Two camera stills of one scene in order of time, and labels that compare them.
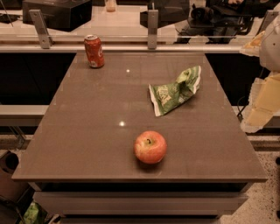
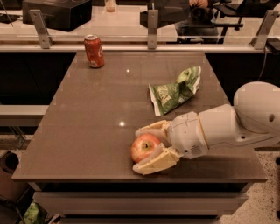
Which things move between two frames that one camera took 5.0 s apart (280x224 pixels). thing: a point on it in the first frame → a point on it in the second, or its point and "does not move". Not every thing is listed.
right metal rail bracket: [269, 16] does not move
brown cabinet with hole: [10, 188] does not move
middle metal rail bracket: [152, 29] does not move
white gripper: [271, 49] → [186, 135]
